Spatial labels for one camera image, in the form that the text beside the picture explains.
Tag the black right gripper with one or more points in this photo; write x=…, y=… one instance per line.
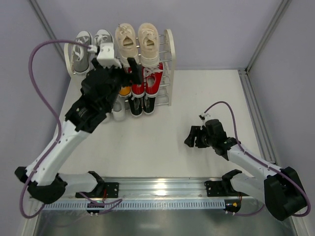
x=197, y=137

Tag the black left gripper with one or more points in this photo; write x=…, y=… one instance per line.
x=119, y=73

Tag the red canvas sneaker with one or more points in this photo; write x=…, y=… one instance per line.
x=138, y=91
x=153, y=77

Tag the orange canvas sneaker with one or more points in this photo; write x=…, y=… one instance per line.
x=125, y=92

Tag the cream metal shoe shelf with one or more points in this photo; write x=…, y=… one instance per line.
x=167, y=56

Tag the beige lace sneaker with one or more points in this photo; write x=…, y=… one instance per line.
x=126, y=40
x=148, y=38

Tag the black canvas sneaker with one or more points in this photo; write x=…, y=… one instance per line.
x=135, y=105
x=148, y=104

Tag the white sneaker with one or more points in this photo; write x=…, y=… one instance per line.
x=119, y=110

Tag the grey canvas sneaker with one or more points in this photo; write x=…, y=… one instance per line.
x=103, y=36
x=81, y=55

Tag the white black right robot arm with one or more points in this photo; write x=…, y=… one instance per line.
x=279, y=189

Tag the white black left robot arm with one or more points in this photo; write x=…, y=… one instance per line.
x=42, y=177

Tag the right controller board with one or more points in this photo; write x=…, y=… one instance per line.
x=232, y=205

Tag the controller board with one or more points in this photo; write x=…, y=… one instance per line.
x=95, y=208
x=232, y=205

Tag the left controller board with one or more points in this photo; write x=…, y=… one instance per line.
x=95, y=208

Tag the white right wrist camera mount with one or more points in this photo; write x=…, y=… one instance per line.
x=205, y=117

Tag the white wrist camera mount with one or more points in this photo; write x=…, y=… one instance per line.
x=205, y=117
x=106, y=56

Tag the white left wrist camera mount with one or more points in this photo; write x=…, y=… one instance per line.
x=106, y=56

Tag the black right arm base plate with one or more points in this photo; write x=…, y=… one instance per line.
x=220, y=188

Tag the aluminium right side rail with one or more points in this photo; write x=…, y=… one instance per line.
x=263, y=139

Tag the aluminium rail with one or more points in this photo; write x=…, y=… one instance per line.
x=263, y=139
x=141, y=187

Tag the aluminium left corner post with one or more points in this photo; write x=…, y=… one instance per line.
x=45, y=24

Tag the aluminium corner post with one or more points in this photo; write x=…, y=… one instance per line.
x=45, y=24
x=272, y=25

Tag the aluminium front rail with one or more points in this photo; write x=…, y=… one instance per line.
x=141, y=187

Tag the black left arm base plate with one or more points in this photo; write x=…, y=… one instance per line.
x=112, y=189

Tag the aluminium right corner post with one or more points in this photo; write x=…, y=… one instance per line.
x=272, y=25

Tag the grey slotted cable duct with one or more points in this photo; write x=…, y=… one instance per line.
x=162, y=204

